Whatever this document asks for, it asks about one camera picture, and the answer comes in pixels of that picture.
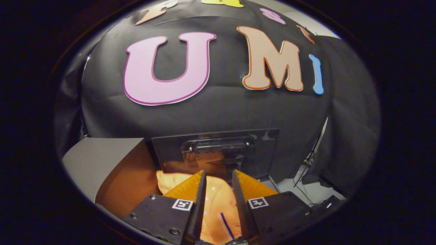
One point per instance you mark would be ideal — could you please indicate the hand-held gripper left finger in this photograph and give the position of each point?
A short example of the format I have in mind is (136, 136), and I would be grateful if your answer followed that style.
(199, 211)

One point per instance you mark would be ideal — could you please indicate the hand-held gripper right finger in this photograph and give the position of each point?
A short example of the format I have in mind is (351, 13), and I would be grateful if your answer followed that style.
(240, 207)

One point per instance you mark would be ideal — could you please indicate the orange garment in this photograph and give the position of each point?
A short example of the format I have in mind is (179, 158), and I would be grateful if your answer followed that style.
(218, 200)

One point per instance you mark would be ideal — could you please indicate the black light stand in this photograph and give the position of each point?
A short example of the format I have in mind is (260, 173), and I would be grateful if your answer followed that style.
(316, 146)

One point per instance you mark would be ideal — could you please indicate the black backdrop cloth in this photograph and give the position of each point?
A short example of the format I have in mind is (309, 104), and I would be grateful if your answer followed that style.
(221, 109)

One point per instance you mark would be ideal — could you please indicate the beige and dark cabinet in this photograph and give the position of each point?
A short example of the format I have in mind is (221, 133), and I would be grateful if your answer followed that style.
(95, 160)

